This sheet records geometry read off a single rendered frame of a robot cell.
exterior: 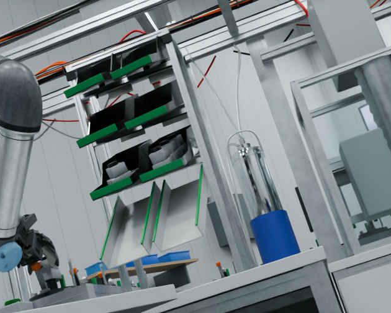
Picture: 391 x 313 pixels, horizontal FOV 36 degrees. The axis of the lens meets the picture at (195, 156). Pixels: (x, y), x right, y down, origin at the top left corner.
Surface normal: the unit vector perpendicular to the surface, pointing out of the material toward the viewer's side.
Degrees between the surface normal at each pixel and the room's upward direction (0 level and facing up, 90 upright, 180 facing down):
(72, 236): 90
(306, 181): 90
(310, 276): 90
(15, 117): 122
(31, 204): 90
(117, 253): 45
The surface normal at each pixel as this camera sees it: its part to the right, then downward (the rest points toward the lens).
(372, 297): -0.22, -0.22
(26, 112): 0.54, 0.13
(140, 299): 0.73, -0.40
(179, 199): -0.47, -0.77
